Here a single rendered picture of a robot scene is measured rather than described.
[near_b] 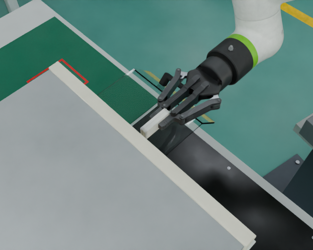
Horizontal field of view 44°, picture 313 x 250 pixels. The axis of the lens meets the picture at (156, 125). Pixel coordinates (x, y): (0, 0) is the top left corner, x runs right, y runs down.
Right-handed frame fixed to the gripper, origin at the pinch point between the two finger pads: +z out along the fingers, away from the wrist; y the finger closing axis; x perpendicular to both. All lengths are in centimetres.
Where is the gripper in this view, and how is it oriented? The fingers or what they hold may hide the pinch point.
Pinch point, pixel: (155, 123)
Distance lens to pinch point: 77.3
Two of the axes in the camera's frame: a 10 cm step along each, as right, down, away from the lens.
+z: -7.1, 6.0, -3.8
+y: -7.1, -5.9, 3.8
